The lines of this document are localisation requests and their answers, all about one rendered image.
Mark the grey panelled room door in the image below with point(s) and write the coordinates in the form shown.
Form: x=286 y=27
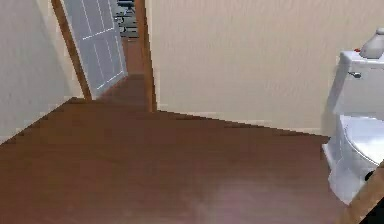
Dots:
x=98 y=43

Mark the white toilet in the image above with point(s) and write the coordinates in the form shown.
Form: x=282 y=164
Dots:
x=358 y=126

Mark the white spray bottle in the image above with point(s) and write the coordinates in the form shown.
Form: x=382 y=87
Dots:
x=374 y=45

